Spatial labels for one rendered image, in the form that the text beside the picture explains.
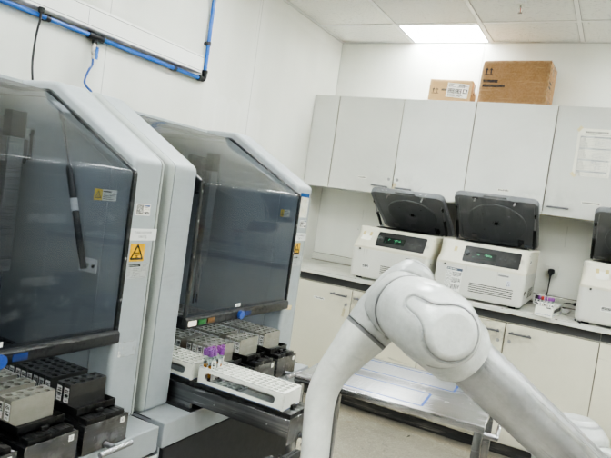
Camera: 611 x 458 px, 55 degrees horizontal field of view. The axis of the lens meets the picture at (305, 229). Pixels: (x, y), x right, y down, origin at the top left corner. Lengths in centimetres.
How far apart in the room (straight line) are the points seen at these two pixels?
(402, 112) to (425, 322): 341
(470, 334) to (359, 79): 400
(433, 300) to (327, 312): 316
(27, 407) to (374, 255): 290
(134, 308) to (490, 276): 260
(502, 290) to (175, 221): 252
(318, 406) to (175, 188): 76
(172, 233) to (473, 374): 93
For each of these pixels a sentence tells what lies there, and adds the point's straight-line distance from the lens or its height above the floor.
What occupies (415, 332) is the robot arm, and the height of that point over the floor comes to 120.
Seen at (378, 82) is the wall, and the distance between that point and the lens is 481.
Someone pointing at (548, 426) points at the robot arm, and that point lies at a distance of 121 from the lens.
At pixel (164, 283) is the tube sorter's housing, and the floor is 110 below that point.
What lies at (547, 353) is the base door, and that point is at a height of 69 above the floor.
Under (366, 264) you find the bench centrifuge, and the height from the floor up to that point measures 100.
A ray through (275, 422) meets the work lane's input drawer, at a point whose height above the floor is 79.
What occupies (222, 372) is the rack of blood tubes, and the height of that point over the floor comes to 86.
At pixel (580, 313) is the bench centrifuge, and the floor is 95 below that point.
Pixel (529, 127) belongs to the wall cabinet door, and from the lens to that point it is 409.
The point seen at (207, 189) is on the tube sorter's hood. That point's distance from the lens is 174.
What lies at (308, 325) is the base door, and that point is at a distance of 423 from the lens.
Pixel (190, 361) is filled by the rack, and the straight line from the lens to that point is 182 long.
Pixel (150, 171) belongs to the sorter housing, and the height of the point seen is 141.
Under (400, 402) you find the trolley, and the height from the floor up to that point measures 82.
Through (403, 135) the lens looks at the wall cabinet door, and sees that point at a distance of 428.
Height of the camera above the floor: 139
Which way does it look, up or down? 3 degrees down
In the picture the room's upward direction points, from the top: 8 degrees clockwise
